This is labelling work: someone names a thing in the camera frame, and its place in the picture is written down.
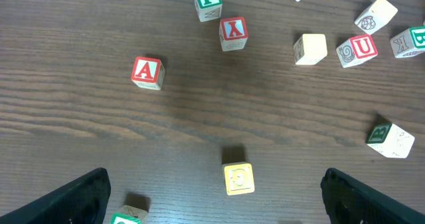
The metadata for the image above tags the plain K block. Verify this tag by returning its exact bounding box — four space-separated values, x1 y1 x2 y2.
366 123 415 159

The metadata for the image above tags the red A block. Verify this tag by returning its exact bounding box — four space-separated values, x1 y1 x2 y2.
131 56 165 90

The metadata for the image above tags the yellow block top centre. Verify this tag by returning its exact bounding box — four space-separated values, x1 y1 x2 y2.
355 0 398 35

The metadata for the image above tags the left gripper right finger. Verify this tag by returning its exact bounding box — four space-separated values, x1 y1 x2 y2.
320 168 424 224

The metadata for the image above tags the red U block upper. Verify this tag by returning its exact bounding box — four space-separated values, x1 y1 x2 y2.
336 35 378 68

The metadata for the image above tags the green F block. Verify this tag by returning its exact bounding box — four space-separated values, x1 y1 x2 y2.
195 0 222 22

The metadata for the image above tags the yellow block centre left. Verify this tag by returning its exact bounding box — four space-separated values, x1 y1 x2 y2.
293 34 328 65

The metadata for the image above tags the yellow block near left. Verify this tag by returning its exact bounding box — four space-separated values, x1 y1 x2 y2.
222 162 255 196

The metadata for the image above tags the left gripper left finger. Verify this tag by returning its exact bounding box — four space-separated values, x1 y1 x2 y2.
1 168 111 224

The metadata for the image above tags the green B block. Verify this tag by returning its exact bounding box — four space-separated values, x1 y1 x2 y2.
390 26 424 58

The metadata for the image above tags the green J block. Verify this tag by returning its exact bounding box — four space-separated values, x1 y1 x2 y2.
110 205 148 224

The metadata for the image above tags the yellow block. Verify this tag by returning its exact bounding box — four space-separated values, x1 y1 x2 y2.
355 0 398 35
293 34 328 65
222 162 255 196

